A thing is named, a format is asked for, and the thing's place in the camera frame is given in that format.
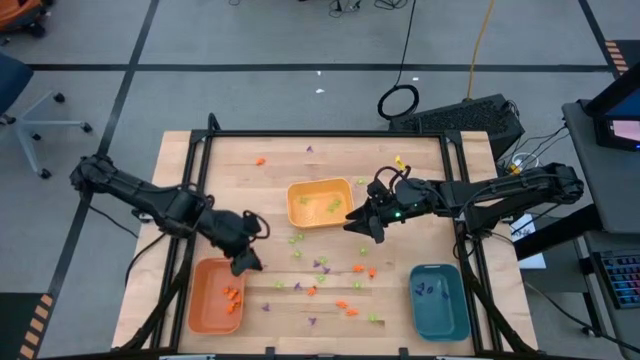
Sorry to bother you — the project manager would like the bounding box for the blue office chair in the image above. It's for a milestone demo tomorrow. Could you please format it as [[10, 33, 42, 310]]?
[[0, 52, 94, 180]]

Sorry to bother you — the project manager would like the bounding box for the long black cable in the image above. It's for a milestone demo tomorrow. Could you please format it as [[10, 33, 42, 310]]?
[[375, 0, 421, 121]]

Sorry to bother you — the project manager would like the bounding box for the grey desk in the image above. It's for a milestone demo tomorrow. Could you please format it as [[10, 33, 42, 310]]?
[[562, 99, 640, 236]]

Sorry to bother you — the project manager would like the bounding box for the orange plastic bin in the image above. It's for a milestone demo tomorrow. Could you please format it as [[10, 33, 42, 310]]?
[[187, 256, 248, 336]]

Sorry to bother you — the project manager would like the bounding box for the black cable bundle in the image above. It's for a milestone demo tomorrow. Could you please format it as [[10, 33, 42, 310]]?
[[327, 0, 416, 14]]

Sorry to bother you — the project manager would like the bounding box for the white paper label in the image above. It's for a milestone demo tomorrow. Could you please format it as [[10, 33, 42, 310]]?
[[508, 214, 547, 270]]

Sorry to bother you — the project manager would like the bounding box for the backlit keyboard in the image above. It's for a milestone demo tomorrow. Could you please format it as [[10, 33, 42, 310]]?
[[594, 248, 640, 310]]

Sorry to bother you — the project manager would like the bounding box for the yellow plastic bin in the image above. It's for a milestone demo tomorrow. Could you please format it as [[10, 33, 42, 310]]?
[[286, 177, 355, 230]]

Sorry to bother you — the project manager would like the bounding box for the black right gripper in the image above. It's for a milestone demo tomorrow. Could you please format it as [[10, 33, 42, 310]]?
[[343, 175, 432, 245]]

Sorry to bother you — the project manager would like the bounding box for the teal plastic bin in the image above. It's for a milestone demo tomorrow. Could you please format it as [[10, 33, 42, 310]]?
[[408, 263, 473, 344]]

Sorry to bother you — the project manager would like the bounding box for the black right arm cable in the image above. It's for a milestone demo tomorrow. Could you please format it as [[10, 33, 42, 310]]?
[[372, 164, 412, 194]]

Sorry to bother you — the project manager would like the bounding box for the black desk leg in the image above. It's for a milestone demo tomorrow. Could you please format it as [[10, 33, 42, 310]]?
[[513, 203, 604, 261]]

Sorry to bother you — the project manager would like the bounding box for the long yellow cable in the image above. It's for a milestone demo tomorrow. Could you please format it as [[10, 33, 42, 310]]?
[[465, 0, 497, 100]]

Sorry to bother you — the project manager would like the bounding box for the orange chair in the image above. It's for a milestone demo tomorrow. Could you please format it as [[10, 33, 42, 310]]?
[[0, 0, 55, 39]]

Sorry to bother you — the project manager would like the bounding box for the black orange striped floor mat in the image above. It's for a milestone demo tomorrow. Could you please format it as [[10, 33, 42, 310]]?
[[0, 292, 55, 360], [602, 38, 640, 81]]

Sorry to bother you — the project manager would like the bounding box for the grey keyboard shelf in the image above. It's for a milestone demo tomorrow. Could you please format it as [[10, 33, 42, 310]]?
[[574, 230, 640, 360]]

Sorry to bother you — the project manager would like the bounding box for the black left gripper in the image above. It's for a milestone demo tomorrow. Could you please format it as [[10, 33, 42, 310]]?
[[199, 207, 265, 277]]

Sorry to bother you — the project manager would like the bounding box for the black monitor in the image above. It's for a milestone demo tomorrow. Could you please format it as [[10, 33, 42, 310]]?
[[584, 62, 640, 152]]

